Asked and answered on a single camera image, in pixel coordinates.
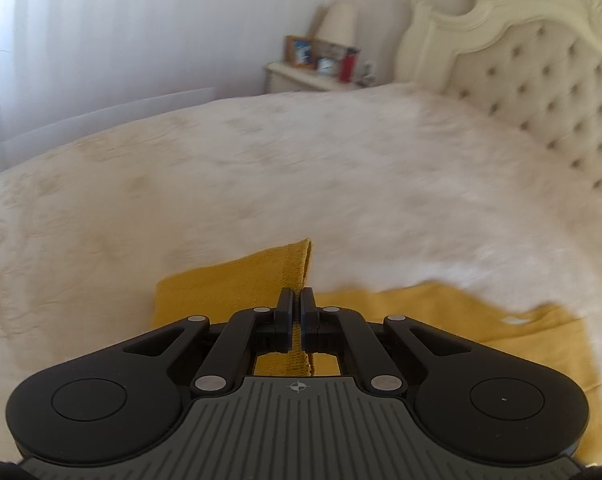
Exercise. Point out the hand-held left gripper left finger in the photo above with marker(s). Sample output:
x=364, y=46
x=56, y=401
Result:
x=286, y=321

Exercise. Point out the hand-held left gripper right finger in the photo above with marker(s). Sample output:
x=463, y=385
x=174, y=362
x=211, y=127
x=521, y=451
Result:
x=308, y=321

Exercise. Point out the cream table lamp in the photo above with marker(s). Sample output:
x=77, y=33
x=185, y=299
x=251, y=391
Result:
x=337, y=22

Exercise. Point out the cream floral bedspread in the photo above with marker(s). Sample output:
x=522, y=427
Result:
x=281, y=170

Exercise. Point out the white sheer curtain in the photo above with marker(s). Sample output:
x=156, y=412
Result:
x=41, y=60

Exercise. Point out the red bottle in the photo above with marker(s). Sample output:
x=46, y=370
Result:
x=348, y=66

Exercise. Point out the wooden picture frame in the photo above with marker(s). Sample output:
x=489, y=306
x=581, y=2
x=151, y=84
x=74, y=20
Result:
x=300, y=52

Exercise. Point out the small white frame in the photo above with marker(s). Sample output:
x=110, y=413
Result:
x=369, y=74

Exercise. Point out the yellow knit sweater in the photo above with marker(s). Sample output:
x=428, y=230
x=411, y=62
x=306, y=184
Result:
x=221, y=285

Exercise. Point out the cream nightstand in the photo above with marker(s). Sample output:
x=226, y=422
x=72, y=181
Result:
x=291, y=77

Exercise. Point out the cream tufted headboard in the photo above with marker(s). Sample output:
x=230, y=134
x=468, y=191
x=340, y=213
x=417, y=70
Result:
x=531, y=75

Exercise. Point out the small photo frame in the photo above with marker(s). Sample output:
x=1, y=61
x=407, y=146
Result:
x=328, y=59

